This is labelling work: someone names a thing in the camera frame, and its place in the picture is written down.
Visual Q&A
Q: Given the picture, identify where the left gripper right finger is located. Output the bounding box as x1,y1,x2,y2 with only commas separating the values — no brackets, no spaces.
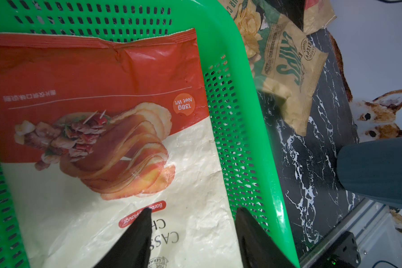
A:
235,207,295,268

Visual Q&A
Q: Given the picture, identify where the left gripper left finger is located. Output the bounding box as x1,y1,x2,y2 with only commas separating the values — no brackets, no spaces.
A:
94,208,152,268

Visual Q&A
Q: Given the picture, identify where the cassava chips bag red cream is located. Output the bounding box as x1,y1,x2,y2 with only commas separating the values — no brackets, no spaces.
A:
0,29,242,268

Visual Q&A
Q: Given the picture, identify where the tan red CHIPS bag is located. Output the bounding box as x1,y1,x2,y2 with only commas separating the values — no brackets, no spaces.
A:
303,0,337,35

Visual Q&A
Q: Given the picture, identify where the green plastic basket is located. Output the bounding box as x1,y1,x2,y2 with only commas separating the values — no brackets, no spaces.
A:
0,1,299,267

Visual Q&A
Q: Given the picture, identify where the tan sour cream chips bag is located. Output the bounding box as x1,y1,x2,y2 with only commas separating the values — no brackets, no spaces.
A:
220,1,328,136

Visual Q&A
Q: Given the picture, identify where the grey blue pot right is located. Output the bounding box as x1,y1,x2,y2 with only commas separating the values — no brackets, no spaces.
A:
337,137,402,209

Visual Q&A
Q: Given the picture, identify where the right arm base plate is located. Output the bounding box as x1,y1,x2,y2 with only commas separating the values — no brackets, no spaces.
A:
311,231,361,268

